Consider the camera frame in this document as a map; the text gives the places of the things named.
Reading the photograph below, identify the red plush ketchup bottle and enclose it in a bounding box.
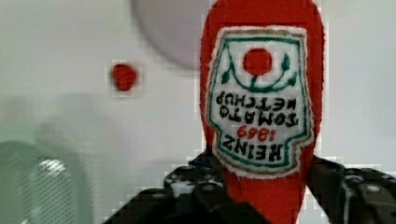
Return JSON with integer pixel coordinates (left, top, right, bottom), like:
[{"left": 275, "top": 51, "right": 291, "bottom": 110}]
[{"left": 200, "top": 0, "right": 325, "bottom": 224}]

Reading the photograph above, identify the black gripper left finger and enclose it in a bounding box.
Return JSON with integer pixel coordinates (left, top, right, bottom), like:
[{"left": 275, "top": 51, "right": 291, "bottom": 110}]
[{"left": 104, "top": 149, "right": 271, "bottom": 224}]

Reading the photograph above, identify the small red plush toy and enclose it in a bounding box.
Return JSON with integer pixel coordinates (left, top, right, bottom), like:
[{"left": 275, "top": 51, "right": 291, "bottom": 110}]
[{"left": 111, "top": 63, "right": 137, "bottom": 91}]

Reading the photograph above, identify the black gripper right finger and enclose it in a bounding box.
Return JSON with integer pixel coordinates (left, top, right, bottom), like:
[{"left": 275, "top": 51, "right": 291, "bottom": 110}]
[{"left": 307, "top": 156, "right": 396, "bottom": 224}]

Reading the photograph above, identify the pale pink round plate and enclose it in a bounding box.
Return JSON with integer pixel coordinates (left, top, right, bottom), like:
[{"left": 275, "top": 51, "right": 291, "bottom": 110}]
[{"left": 132, "top": 0, "right": 216, "bottom": 69}]

